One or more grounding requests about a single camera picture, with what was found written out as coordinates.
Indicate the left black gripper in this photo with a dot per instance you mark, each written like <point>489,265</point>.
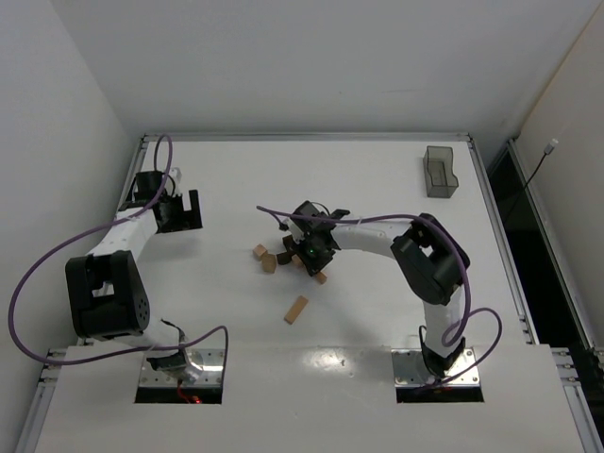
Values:
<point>180,213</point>

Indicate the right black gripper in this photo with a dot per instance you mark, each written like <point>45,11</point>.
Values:
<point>298,245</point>

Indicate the long light wood block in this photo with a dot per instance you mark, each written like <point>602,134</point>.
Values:
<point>295,310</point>

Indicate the smoky transparent plastic bin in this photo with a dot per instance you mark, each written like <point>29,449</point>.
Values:
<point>440,180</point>

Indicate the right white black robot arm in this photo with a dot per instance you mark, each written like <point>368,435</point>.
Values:
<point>431,261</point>

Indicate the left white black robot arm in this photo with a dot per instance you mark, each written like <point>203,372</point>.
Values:
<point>107,297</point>

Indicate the dark wood arch block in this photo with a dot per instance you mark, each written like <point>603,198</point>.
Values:
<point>297,261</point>

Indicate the dark wood small block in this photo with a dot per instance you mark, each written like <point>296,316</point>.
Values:
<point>284,258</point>

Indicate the light wood hexagonal block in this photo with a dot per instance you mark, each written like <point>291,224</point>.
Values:
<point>268,263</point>

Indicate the light wood cube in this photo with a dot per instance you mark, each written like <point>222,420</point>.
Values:
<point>259,251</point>

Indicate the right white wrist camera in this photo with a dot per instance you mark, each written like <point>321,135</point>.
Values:
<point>298,233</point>

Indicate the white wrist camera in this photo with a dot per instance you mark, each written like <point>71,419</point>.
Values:
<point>175,176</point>
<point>298,233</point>

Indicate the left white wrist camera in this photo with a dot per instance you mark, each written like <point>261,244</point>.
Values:
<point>175,176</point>

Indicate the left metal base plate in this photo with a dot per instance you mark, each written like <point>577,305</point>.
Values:
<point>195,368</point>

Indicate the metal base plate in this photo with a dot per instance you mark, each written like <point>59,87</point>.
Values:
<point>410,371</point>
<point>195,368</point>

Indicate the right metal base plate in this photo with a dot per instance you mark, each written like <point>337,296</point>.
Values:
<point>410,371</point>

